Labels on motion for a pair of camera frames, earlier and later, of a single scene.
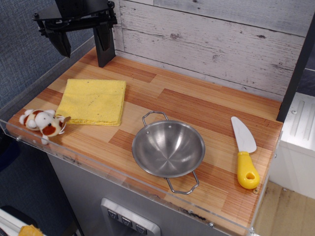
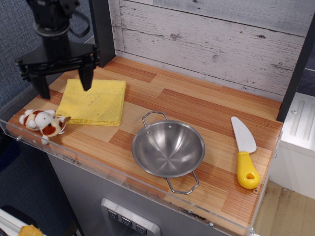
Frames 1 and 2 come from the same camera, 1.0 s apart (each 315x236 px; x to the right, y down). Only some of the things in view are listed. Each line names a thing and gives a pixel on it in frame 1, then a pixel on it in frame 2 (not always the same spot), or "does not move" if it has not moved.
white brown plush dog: [45, 121] does not move
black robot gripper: [69, 15] to [59, 54]
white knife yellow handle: [248, 176] does not move
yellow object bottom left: [29, 230] does not move
